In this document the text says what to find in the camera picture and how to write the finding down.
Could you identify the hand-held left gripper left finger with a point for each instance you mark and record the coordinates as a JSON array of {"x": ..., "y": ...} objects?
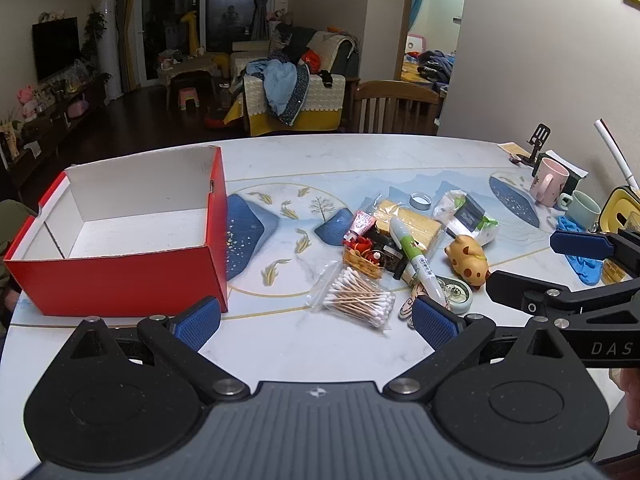
[{"x": 197, "y": 321}]

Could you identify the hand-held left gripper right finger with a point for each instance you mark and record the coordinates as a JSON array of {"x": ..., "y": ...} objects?
[{"x": 432, "y": 322}]

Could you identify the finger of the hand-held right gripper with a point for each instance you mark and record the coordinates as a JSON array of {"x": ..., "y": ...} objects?
[
  {"x": 525, "y": 291},
  {"x": 580, "y": 244}
]

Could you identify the yellow spotted pig toy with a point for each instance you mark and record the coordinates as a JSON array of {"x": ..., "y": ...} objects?
[{"x": 467, "y": 260}]

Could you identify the small black box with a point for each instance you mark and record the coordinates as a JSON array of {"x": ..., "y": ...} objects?
[{"x": 387, "y": 256}]

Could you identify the bag of cotton swabs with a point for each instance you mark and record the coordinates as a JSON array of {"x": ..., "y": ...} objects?
[{"x": 355, "y": 301}]

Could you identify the red cardboard box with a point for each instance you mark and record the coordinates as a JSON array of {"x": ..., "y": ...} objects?
[{"x": 125, "y": 280}]

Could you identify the white green marker pen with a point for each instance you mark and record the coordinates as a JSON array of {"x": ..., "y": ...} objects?
[{"x": 407, "y": 242}]

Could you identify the tan rectangular block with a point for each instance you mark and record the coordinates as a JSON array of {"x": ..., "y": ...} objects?
[{"x": 426, "y": 228}]

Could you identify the white green wipes packet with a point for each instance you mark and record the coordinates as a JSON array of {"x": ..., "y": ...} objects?
[{"x": 467, "y": 215}]

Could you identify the small red toy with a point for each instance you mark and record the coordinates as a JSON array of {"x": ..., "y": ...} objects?
[{"x": 357, "y": 246}]

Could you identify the metal jar lid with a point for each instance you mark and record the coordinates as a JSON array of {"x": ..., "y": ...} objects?
[{"x": 420, "y": 202}]

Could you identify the pink white tube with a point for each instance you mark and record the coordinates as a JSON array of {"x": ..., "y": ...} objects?
[{"x": 361, "y": 222}]

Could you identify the person's right hand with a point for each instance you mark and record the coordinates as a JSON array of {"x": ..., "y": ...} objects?
[{"x": 630, "y": 400}]

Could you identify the blue cloth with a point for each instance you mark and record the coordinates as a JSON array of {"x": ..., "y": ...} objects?
[{"x": 582, "y": 267}]

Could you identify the pale green mug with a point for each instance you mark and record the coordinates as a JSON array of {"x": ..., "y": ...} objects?
[{"x": 582, "y": 210}]

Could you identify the yellow black container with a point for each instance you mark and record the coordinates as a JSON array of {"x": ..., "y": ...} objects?
[{"x": 622, "y": 210}]

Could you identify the pink mug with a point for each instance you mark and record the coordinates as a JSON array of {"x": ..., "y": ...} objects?
[{"x": 550, "y": 180}]

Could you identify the dark green white box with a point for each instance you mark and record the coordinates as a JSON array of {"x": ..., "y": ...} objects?
[{"x": 575, "y": 172}]

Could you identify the beige paper card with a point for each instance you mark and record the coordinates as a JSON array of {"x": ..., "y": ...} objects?
[{"x": 512, "y": 150}]

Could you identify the black phone stand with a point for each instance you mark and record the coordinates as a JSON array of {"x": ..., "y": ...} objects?
[{"x": 540, "y": 135}]

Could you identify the olive green jacket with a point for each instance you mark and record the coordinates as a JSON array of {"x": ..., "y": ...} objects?
[{"x": 10, "y": 225}]

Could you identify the pink stool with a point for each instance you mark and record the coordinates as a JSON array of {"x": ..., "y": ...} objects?
[{"x": 189, "y": 95}]

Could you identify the bed with dark clothes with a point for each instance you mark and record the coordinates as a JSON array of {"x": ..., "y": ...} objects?
[{"x": 435, "y": 65}]

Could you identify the wooden chair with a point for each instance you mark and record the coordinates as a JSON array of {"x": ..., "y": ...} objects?
[{"x": 395, "y": 91}]

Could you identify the pink bag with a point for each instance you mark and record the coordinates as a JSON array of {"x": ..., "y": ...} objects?
[{"x": 77, "y": 108}]

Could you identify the dark television cabinet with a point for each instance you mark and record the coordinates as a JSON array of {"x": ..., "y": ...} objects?
[{"x": 50, "y": 125}]

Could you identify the blue jacket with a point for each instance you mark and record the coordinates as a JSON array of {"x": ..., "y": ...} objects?
[{"x": 280, "y": 85}]

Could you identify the sofa with yellow cover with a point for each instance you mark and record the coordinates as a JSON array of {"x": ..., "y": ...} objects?
[{"x": 320, "y": 95}]

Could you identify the coffee table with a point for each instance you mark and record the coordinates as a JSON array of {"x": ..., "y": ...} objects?
[{"x": 187, "y": 66}]

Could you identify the pink plush toy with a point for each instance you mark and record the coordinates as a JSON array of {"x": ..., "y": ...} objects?
[{"x": 27, "y": 97}]

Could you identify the orange bag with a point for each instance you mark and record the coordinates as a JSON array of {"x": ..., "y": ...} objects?
[{"x": 310, "y": 60}]

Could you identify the white tower air conditioner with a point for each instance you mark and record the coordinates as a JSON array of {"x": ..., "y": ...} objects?
[{"x": 111, "y": 50}]

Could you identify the yellow giraffe toy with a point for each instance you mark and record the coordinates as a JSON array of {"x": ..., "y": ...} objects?
[{"x": 191, "y": 30}]

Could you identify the television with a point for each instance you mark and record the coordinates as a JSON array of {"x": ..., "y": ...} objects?
[{"x": 55, "y": 47}]

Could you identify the green houseplant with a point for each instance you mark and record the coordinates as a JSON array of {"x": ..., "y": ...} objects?
[{"x": 95, "y": 30}]

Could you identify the grey curtain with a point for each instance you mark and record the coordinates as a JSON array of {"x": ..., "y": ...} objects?
[{"x": 260, "y": 0}]

